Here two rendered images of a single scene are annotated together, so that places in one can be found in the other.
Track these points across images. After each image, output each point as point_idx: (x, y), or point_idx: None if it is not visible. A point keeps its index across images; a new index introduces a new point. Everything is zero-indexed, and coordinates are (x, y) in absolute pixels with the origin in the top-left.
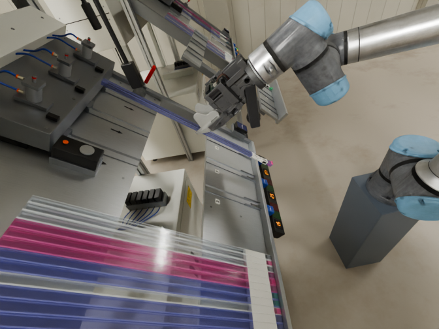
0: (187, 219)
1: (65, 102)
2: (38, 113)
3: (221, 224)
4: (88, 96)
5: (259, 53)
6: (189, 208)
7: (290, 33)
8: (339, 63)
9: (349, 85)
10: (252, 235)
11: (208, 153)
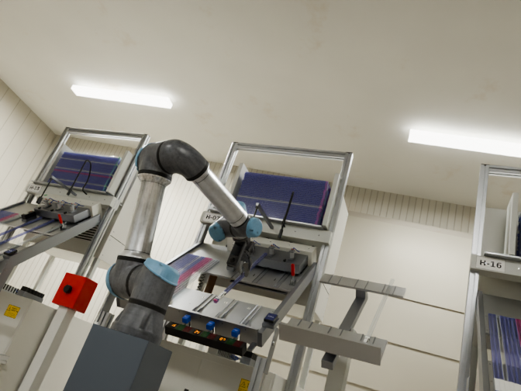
0: (224, 382)
1: (254, 254)
2: None
3: (189, 295)
4: (265, 261)
5: None
6: (236, 387)
7: None
8: (222, 219)
9: (211, 225)
10: (176, 304)
11: (242, 302)
